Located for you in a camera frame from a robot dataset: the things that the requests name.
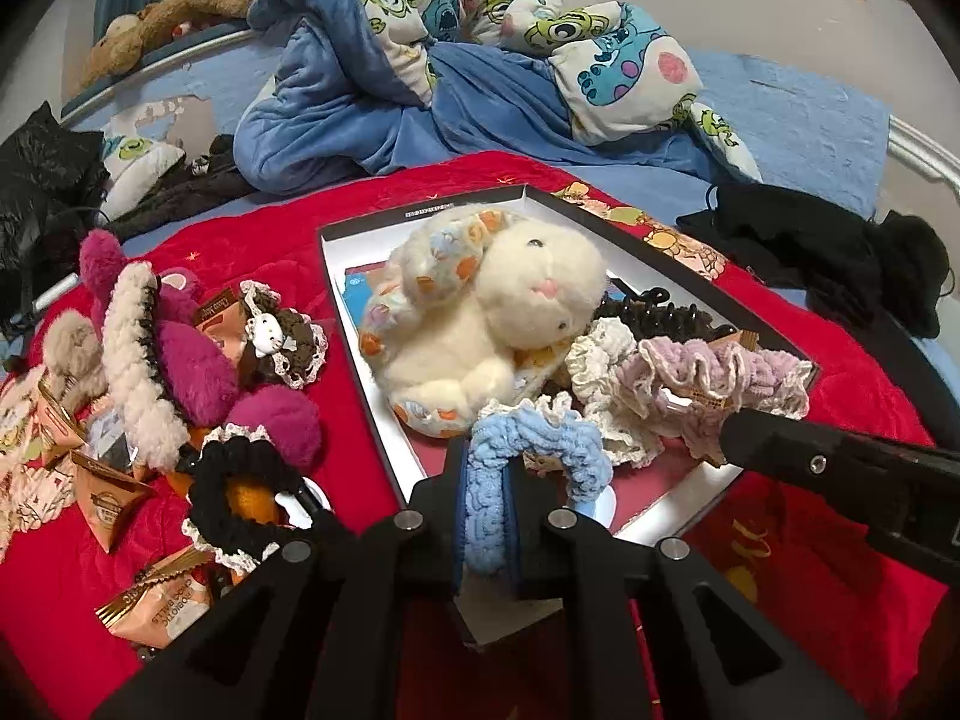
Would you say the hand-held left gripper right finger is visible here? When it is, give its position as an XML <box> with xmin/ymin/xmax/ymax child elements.
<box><xmin>501</xmin><ymin>457</ymin><xmax>871</xmax><ymax>720</ymax></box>

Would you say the white tube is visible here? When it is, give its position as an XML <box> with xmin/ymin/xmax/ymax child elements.
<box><xmin>22</xmin><ymin>270</ymin><xmax>80</xmax><ymax>312</ymax></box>

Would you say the black box white interior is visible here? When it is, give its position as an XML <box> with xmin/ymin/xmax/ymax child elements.
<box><xmin>315</xmin><ymin>184</ymin><xmax>822</xmax><ymax>650</ymax></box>

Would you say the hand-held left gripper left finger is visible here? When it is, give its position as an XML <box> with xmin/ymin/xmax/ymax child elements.
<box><xmin>90</xmin><ymin>435</ymin><xmax>472</xmax><ymax>720</ymax></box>

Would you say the black scrunchie white lace trim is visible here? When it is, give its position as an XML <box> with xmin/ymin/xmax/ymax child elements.
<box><xmin>180</xmin><ymin>424</ymin><xmax>331</xmax><ymax>567</ymax></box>

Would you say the black plastic bag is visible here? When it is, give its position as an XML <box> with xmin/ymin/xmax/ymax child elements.
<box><xmin>0</xmin><ymin>101</ymin><xmax>110</xmax><ymax>316</ymax></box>

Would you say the magenta plush hair clip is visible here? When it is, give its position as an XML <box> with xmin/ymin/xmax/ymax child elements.
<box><xmin>79</xmin><ymin>229</ymin><xmax>241</xmax><ymax>421</ymax></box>

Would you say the red printed quilted cloth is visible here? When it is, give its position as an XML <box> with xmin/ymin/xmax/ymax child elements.
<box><xmin>0</xmin><ymin>150</ymin><xmax>953</xmax><ymax>720</ymax></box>

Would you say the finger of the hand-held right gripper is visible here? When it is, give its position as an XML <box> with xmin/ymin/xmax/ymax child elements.
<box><xmin>718</xmin><ymin>409</ymin><xmax>960</xmax><ymax>586</ymax></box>

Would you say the orange triangular snack packet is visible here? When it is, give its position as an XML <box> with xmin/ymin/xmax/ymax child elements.
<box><xmin>191</xmin><ymin>285</ymin><xmax>245</xmax><ymax>353</ymax></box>
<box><xmin>37</xmin><ymin>375</ymin><xmax>91</xmax><ymax>466</ymax></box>
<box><xmin>71</xmin><ymin>450</ymin><xmax>158</xmax><ymax>556</ymax></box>

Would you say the brown teddy bear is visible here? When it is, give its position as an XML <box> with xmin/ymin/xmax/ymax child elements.
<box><xmin>79</xmin><ymin>0</ymin><xmax>263</xmax><ymax>91</ymax></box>

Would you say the blue cartoon print blanket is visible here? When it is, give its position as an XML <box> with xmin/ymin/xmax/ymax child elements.
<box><xmin>232</xmin><ymin>0</ymin><xmax>766</xmax><ymax>196</ymax></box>

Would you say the white cat hair clip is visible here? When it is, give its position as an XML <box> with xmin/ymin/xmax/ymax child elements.
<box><xmin>274</xmin><ymin>484</ymin><xmax>331</xmax><ymax>530</ymax></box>

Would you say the white knitted scrunchie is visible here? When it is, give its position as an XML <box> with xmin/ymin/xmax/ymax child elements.
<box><xmin>585</xmin><ymin>397</ymin><xmax>713</xmax><ymax>470</ymax></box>

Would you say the pink knitted scrunchie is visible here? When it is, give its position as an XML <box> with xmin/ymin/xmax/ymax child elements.
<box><xmin>611</xmin><ymin>337</ymin><xmax>815</xmax><ymax>458</ymax></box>

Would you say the tan plush hair clip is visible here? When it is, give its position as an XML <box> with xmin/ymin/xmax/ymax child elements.
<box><xmin>41</xmin><ymin>307</ymin><xmax>110</xmax><ymax>398</ymax></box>

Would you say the brown lace scrunchie with cat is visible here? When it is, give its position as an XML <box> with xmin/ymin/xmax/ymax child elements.
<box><xmin>236</xmin><ymin>281</ymin><xmax>331</xmax><ymax>391</ymax></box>

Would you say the blue bed sheet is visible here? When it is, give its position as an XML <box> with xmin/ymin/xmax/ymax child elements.
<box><xmin>60</xmin><ymin>49</ymin><xmax>960</xmax><ymax>361</ymax></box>

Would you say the black garment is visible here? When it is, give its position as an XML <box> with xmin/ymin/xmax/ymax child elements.
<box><xmin>105</xmin><ymin>135</ymin><xmax>248</xmax><ymax>241</ymax></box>
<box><xmin>675</xmin><ymin>184</ymin><xmax>953</xmax><ymax>338</ymax></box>

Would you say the blue knitted scrunchie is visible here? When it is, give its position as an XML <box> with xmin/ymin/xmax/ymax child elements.
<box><xmin>461</xmin><ymin>394</ymin><xmax>616</xmax><ymax>578</ymax></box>

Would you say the cream plush rabbit toy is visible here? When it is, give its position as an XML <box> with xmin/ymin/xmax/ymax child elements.
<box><xmin>356</xmin><ymin>206</ymin><xmax>608</xmax><ymax>440</ymax></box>

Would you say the cream knitted scrunchie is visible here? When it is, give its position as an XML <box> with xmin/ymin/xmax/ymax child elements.
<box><xmin>566</xmin><ymin>319</ymin><xmax>661</xmax><ymax>421</ymax></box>

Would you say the orange mandarin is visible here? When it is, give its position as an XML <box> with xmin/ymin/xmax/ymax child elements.
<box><xmin>221</xmin><ymin>469</ymin><xmax>282</xmax><ymax>533</ymax></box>

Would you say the cream fuzzy hair claw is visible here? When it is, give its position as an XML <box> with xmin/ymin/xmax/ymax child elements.
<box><xmin>101</xmin><ymin>261</ymin><xmax>192</xmax><ymax>473</ymax></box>

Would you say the blue white small packet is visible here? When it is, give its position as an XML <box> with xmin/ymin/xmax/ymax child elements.
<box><xmin>82</xmin><ymin>401</ymin><xmax>140</xmax><ymax>466</ymax></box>

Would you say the gold brown snack packet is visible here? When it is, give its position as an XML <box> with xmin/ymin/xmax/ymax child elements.
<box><xmin>94</xmin><ymin>547</ymin><xmax>218</xmax><ymax>650</ymax></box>

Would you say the magenta plush pompom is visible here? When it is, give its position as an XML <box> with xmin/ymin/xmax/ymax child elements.
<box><xmin>225</xmin><ymin>382</ymin><xmax>323</xmax><ymax>458</ymax></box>

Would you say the black hair claw clip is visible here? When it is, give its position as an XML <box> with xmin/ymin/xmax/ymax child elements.
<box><xmin>592</xmin><ymin>285</ymin><xmax>740</xmax><ymax>346</ymax></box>

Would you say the small monster print pillow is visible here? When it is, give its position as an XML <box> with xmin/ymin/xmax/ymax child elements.
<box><xmin>97</xmin><ymin>131</ymin><xmax>187</xmax><ymax>218</ymax></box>

